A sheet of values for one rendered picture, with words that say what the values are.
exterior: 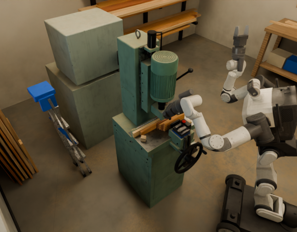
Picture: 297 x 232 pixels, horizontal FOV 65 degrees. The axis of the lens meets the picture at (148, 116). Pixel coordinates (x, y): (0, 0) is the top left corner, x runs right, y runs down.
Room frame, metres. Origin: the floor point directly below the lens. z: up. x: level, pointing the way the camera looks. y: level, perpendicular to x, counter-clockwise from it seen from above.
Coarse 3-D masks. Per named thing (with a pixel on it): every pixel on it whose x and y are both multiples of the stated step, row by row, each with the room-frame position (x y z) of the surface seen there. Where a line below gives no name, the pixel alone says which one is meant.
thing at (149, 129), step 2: (176, 114) 1.46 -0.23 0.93; (156, 122) 1.34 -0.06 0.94; (152, 124) 1.32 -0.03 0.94; (154, 124) 1.32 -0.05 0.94; (150, 126) 1.30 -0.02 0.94; (152, 126) 1.30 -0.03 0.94; (154, 126) 1.31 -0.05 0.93; (146, 128) 1.27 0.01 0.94; (148, 128) 1.27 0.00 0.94; (150, 128) 1.29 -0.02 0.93; (152, 128) 1.30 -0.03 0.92; (154, 128) 1.31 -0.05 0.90; (142, 130) 1.25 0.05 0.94; (144, 130) 1.25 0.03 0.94; (146, 130) 1.26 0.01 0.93; (148, 130) 1.27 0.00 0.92; (150, 130) 1.29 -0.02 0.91; (140, 132) 1.24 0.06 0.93; (142, 132) 1.24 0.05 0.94; (144, 132) 1.25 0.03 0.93; (146, 132) 1.26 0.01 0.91; (140, 134) 1.24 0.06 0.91; (142, 134) 1.24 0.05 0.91
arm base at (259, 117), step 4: (260, 112) 1.02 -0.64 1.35; (248, 116) 1.02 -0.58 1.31; (252, 116) 0.99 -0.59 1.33; (256, 116) 0.97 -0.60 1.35; (260, 116) 0.95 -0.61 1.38; (264, 116) 0.94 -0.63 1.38; (248, 120) 0.96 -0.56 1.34; (252, 120) 0.94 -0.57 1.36; (256, 120) 0.93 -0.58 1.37; (260, 120) 0.92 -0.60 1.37; (268, 140) 0.86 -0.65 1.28
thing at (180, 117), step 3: (180, 114) 1.40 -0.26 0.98; (183, 114) 1.41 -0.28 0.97; (174, 117) 1.36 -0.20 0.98; (177, 117) 1.37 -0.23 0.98; (180, 117) 1.39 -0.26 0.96; (183, 117) 1.41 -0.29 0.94; (171, 120) 1.33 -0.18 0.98; (174, 120) 1.35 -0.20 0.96; (180, 120) 1.39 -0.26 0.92; (165, 123) 1.29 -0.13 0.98; (168, 123) 1.31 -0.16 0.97; (165, 126) 1.29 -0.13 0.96; (168, 126) 1.31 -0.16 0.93; (165, 129) 1.29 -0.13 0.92
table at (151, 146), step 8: (192, 128) 1.36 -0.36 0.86; (152, 136) 1.23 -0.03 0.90; (160, 136) 1.23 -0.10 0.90; (168, 136) 1.23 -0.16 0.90; (136, 144) 1.19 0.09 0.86; (144, 144) 1.15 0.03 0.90; (152, 144) 1.15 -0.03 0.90; (160, 144) 1.15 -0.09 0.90; (168, 144) 1.20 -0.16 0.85; (144, 152) 1.10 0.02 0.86; (152, 152) 1.10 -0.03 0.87
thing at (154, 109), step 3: (156, 102) 1.44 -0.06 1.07; (153, 105) 1.40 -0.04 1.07; (156, 105) 1.40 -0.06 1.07; (153, 108) 1.38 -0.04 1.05; (156, 108) 1.36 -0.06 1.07; (165, 108) 1.37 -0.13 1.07; (153, 111) 1.38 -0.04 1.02; (156, 111) 1.35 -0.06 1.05; (159, 111) 1.33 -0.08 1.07; (162, 111) 1.33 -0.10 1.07; (156, 114) 1.35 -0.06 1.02; (159, 114) 1.33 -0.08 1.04; (162, 114) 1.30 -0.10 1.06; (159, 117) 1.32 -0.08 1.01; (162, 117) 1.30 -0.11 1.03
